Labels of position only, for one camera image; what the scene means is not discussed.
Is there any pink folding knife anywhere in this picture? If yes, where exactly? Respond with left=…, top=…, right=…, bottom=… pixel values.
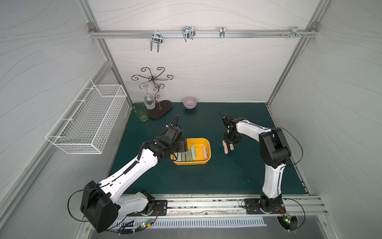
left=202, top=145, right=209, bottom=160
left=222, top=140, right=228, bottom=154

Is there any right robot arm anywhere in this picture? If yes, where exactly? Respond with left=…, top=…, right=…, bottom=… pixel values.
left=222, top=115, right=291, bottom=214

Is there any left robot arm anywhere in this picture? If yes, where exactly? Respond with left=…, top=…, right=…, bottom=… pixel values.
left=80, top=123, right=187, bottom=233

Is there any yellow plastic storage box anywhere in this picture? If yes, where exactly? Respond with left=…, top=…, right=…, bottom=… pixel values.
left=171, top=138, right=211, bottom=166

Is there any bronze scroll cup stand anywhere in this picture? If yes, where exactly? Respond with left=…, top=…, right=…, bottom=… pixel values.
left=131, top=67, right=174, bottom=119

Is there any lilac ceramic bowl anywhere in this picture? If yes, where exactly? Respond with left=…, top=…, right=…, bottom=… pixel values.
left=183, top=96, right=198, bottom=110

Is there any clear wine glass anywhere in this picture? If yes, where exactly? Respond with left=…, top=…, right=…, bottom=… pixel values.
left=139, top=83, right=156, bottom=110

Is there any green drinking glass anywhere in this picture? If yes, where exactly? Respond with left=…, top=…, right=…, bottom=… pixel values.
left=133, top=102, right=149, bottom=122

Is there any white vent grille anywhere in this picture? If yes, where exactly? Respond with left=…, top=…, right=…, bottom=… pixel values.
left=108, top=216, right=267, bottom=231

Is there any metal hook clip left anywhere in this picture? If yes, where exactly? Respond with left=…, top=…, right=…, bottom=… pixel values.
left=150, top=33, right=163, bottom=52

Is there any metal hook clip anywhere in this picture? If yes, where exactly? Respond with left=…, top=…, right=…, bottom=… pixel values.
left=280, top=27, right=307, bottom=39
left=150, top=33, right=163, bottom=52
left=182, top=26, right=196, bottom=42

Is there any black round floor port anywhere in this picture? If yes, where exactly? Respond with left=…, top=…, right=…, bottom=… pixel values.
left=277, top=216, right=299, bottom=232

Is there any small metal hook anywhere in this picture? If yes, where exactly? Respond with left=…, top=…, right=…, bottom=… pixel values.
left=219, top=26, right=225, bottom=39

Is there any metal hook clip middle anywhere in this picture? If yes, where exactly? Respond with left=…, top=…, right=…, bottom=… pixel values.
left=182, top=26, right=196, bottom=42

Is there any metal hook clip right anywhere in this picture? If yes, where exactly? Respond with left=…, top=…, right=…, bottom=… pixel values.
left=280, top=27, right=307, bottom=39

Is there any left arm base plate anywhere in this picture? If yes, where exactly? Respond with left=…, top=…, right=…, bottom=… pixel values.
left=127, top=199, right=168, bottom=217

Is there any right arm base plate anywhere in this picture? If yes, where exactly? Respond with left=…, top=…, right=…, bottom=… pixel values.
left=241, top=197, right=286, bottom=215

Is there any white wire basket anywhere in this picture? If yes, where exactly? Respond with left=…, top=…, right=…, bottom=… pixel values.
left=45, top=79, right=127, bottom=154

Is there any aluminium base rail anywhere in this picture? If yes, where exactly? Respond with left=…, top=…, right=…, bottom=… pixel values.
left=83, top=195, right=328, bottom=220

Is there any aluminium cross rail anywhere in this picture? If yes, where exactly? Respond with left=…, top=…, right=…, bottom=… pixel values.
left=89, top=29, right=319, bottom=39

